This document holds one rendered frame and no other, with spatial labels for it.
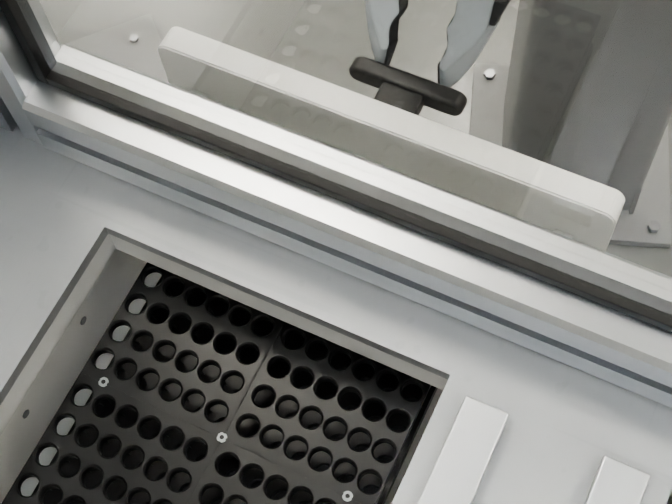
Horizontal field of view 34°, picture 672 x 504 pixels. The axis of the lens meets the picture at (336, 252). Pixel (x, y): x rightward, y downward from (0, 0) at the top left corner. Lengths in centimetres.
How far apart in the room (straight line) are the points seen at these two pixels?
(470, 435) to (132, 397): 19
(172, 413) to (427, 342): 14
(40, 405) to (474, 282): 27
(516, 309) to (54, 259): 24
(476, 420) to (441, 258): 8
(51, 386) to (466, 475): 26
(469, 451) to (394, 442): 7
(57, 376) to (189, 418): 10
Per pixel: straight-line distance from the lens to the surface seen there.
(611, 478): 53
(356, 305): 56
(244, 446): 58
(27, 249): 60
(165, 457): 59
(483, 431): 52
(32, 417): 65
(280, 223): 55
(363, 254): 53
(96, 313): 67
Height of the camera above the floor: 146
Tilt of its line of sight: 64 degrees down
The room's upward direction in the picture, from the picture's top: 7 degrees counter-clockwise
